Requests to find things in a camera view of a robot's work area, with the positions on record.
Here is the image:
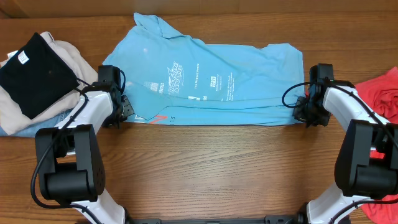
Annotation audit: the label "light blue t-shirt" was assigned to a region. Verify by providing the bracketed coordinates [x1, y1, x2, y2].
[104, 13, 304, 126]

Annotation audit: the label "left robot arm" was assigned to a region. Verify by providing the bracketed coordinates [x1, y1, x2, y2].
[30, 65, 134, 224]

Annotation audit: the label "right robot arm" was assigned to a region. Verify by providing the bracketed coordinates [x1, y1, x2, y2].
[289, 63, 397, 223]

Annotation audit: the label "folded black shirt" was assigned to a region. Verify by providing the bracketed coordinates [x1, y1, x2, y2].
[1, 33, 79, 119]

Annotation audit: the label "folded blue jeans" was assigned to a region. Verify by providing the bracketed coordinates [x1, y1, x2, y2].
[11, 109, 72, 138]

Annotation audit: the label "red t-shirt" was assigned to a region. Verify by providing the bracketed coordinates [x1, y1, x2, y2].
[356, 67, 397, 224]

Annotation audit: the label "folded beige garment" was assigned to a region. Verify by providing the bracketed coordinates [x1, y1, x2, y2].
[1, 32, 98, 136]

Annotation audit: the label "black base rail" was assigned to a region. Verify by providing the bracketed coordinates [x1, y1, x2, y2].
[126, 213, 309, 224]

